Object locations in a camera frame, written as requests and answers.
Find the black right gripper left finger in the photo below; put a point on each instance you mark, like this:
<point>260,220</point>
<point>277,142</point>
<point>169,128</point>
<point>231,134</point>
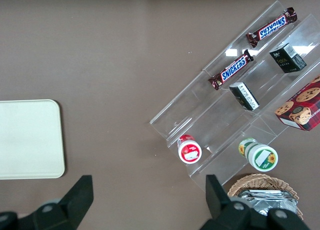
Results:
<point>72,205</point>

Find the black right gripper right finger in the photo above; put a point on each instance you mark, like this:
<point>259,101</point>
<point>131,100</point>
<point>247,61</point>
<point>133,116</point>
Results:
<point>222,210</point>

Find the light wicker basket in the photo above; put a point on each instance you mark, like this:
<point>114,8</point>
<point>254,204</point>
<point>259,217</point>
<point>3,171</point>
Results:
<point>260,181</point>

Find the cream rectangular plastic tray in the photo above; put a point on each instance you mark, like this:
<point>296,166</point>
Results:
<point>30,139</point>

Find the aluminium foil container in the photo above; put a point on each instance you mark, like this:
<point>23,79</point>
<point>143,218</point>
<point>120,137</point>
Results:
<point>265,201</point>

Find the green lidded sunflower cup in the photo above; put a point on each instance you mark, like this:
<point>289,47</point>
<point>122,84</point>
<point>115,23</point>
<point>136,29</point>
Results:
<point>262,157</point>

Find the red lidded white cup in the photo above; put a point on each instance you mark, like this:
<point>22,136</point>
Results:
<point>190,151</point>

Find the clear acrylic stepped display stand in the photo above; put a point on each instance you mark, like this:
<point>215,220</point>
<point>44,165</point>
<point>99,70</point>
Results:
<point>190,107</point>

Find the small black carton box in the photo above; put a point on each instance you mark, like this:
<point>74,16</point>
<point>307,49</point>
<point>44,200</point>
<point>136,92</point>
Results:
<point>287,58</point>
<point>245,96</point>

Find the red chocolate chip cookie box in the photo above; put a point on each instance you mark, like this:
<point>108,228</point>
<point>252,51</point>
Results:
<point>302,107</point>

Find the Snickers chocolate bar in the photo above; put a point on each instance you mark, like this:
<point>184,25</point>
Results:
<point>232,69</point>
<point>272,27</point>

